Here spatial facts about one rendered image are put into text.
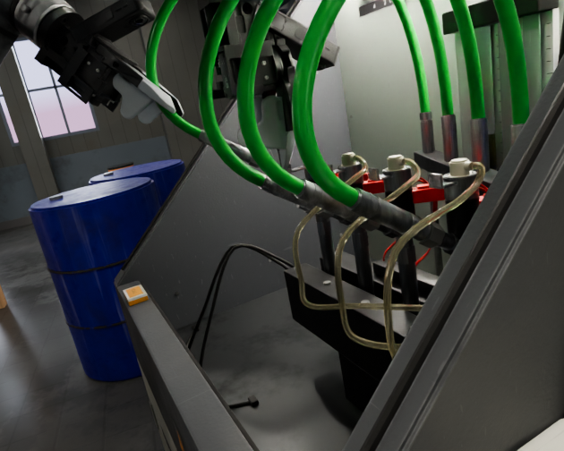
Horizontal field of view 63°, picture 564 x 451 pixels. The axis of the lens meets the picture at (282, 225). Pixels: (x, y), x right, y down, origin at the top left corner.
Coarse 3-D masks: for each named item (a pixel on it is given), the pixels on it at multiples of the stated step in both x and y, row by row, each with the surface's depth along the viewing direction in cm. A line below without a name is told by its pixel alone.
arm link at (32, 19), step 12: (24, 0) 62; (36, 0) 62; (48, 0) 62; (60, 0) 63; (24, 12) 61; (36, 12) 61; (48, 12) 62; (24, 24) 62; (36, 24) 62; (24, 36) 65; (36, 36) 63
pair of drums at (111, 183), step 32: (64, 192) 246; (96, 192) 224; (128, 192) 214; (160, 192) 276; (64, 224) 205; (96, 224) 207; (128, 224) 214; (64, 256) 211; (96, 256) 210; (128, 256) 216; (64, 288) 218; (96, 288) 214; (64, 320) 235; (96, 320) 219; (96, 352) 225; (128, 352) 224
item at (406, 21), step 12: (168, 0) 59; (396, 0) 62; (168, 12) 60; (408, 12) 63; (156, 24) 60; (408, 24) 63; (156, 36) 60; (408, 36) 64; (156, 48) 61; (156, 60) 62; (420, 60) 64; (156, 72) 62; (420, 72) 65; (156, 84) 62; (420, 84) 65; (420, 96) 66; (420, 108) 67; (180, 120) 63; (192, 132) 64
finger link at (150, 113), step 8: (144, 72) 66; (160, 88) 64; (152, 104) 66; (176, 104) 64; (144, 112) 66; (152, 112) 66; (160, 112) 66; (176, 112) 64; (144, 120) 66; (152, 120) 66
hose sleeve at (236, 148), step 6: (204, 132) 64; (198, 138) 64; (204, 138) 64; (210, 144) 65; (228, 144) 65; (234, 144) 65; (234, 150) 65; (240, 150) 65; (246, 150) 65; (240, 156) 65; (246, 156) 65
